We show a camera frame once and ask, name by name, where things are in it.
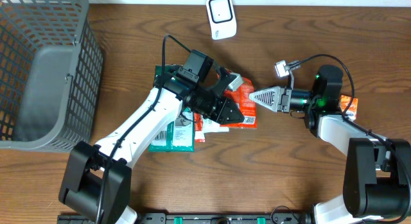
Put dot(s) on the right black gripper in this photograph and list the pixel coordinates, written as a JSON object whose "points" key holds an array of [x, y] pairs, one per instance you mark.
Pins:
{"points": [[275, 99]]}

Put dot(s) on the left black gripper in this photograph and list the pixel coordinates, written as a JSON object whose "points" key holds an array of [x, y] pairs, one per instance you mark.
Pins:
{"points": [[230, 114]]}

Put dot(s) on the red snack bag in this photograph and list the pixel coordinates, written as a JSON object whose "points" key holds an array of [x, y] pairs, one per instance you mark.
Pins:
{"points": [[246, 106]]}

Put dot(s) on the light green wipes pack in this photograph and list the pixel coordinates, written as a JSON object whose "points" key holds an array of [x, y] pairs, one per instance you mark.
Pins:
{"points": [[210, 126]]}

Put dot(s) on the red stick sachet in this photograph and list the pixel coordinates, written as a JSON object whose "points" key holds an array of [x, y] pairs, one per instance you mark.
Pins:
{"points": [[199, 134]]}

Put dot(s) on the dark green package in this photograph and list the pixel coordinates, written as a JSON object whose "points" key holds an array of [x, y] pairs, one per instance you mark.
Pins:
{"points": [[178, 136]]}

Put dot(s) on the small orange white box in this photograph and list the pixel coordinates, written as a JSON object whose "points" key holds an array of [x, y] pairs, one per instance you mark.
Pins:
{"points": [[351, 112]]}

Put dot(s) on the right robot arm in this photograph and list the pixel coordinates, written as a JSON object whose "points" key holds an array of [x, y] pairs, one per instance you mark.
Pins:
{"points": [[377, 171]]}

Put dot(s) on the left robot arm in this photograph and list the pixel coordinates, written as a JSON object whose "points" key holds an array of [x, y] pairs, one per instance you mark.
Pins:
{"points": [[97, 179]]}

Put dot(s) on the white barcode scanner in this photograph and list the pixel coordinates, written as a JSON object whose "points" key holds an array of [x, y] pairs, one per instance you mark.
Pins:
{"points": [[222, 19]]}

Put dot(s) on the grey plastic mesh basket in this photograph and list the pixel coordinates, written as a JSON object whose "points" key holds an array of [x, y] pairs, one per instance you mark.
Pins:
{"points": [[51, 67]]}

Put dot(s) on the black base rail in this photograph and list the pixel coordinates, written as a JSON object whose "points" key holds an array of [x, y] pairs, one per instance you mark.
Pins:
{"points": [[160, 218]]}

